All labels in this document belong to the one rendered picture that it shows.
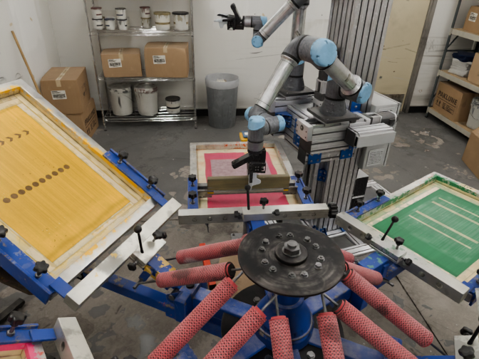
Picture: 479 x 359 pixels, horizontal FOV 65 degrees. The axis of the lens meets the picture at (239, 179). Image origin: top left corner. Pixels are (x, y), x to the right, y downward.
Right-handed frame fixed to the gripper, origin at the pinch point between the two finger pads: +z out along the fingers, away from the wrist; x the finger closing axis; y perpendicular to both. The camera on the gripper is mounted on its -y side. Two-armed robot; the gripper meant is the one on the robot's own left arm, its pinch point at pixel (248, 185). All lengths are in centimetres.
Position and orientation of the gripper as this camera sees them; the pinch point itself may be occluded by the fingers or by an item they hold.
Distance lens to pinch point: 186.3
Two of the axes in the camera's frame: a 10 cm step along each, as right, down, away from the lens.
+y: 9.9, -0.3, 1.1
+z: -0.3, 8.6, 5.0
